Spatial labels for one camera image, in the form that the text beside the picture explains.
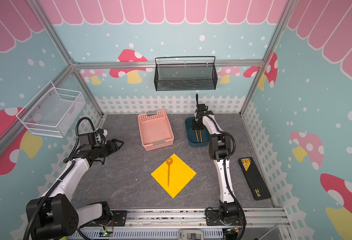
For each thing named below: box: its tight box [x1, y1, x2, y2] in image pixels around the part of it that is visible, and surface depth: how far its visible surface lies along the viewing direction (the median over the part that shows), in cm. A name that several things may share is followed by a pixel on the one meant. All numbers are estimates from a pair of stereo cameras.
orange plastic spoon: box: [166, 157, 173, 187], surface depth 96 cm
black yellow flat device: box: [238, 157, 272, 201], surface depth 88 cm
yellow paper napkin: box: [150, 153, 197, 199], surface depth 91 cm
